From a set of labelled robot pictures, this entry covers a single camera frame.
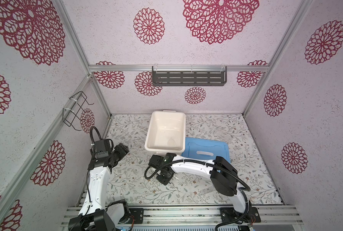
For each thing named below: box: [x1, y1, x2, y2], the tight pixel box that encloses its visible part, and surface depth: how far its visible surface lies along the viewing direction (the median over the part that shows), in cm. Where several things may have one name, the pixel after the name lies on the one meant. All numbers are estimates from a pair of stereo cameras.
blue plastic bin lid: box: [181, 137, 231, 164], surface depth 102 cm
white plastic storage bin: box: [144, 110, 186, 155], surface depth 103 cm
